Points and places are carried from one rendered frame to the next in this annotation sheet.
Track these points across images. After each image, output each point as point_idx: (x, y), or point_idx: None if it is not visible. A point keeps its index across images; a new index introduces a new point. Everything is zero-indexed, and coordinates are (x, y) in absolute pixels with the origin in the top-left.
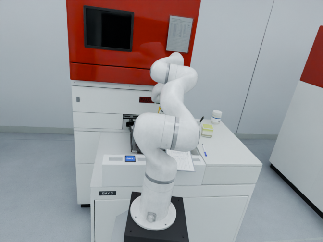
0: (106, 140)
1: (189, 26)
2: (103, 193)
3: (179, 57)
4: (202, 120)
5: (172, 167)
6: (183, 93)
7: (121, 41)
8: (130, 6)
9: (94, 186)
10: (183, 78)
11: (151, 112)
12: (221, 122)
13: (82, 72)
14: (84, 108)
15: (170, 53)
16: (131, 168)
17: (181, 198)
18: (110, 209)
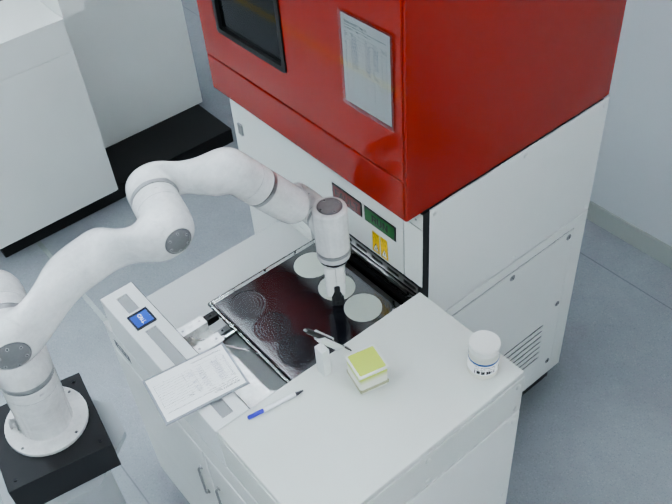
0: (257, 247)
1: (383, 56)
2: (118, 346)
3: (198, 170)
4: (323, 338)
5: (4, 374)
6: (98, 266)
7: (269, 41)
8: None
9: (109, 325)
10: (113, 234)
11: (359, 234)
12: (508, 380)
13: (224, 82)
14: (253, 153)
15: (356, 111)
16: (129, 337)
17: (106, 443)
18: (135, 380)
